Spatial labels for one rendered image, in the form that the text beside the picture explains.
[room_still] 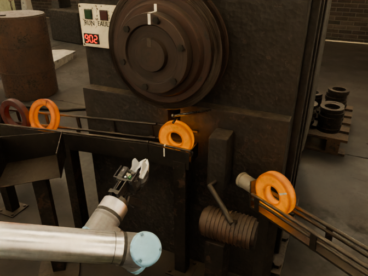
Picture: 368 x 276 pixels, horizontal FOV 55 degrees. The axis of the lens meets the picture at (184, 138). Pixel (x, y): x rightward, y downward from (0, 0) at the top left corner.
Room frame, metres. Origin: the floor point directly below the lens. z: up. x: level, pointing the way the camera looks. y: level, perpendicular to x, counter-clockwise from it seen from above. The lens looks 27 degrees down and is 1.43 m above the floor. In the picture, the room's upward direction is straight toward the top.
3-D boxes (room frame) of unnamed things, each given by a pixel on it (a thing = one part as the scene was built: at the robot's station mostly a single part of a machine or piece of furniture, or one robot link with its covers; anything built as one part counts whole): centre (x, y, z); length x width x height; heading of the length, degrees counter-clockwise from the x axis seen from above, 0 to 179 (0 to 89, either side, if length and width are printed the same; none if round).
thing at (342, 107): (3.06, -0.91, 0.22); 1.20 x 0.81 x 0.44; 64
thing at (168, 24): (1.25, 0.11, 1.11); 0.28 x 0.06 x 0.28; 66
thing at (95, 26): (1.58, 0.34, 1.15); 0.26 x 0.02 x 0.18; 66
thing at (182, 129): (1.33, 0.03, 0.74); 0.16 x 0.03 x 0.16; 67
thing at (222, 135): (1.26, -0.15, 0.68); 0.11 x 0.08 x 0.24; 156
